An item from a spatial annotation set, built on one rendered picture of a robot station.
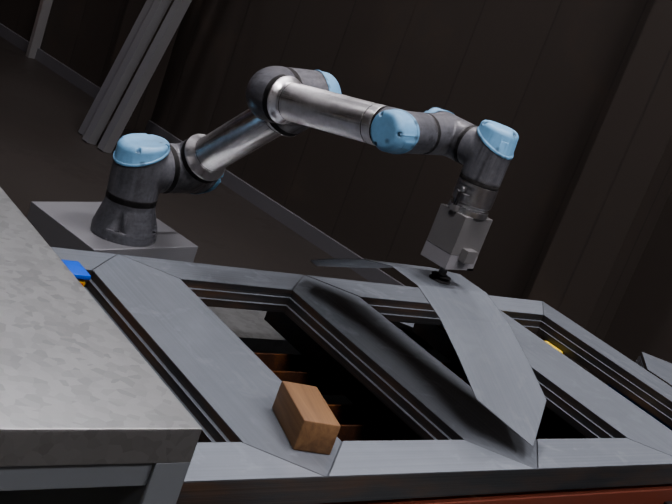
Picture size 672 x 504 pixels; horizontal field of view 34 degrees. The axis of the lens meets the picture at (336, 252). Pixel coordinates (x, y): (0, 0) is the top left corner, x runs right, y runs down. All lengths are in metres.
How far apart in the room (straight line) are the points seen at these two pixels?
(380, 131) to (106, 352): 0.83
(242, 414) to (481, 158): 0.65
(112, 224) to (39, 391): 1.40
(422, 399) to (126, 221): 0.87
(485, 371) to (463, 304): 0.15
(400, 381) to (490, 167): 0.41
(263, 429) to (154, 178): 0.99
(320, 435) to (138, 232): 1.03
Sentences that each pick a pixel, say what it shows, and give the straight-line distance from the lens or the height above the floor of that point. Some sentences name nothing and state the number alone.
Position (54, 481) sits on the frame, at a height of 0.99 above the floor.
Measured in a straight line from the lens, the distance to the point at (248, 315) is 2.52.
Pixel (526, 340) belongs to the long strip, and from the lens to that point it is 2.49.
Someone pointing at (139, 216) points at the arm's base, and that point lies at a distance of 2.48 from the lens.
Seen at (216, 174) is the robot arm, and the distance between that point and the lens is 2.52.
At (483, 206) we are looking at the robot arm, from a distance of 1.96.
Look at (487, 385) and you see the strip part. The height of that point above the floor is 0.94.
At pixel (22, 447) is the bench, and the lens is 1.05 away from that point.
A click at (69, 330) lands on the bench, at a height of 1.05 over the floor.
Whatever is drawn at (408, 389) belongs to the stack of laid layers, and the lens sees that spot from 1.94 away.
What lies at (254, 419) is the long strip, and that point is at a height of 0.86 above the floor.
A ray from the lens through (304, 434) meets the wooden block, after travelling 1.57.
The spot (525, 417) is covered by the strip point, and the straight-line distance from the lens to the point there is 1.89.
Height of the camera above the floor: 1.55
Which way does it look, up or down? 16 degrees down
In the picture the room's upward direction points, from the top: 20 degrees clockwise
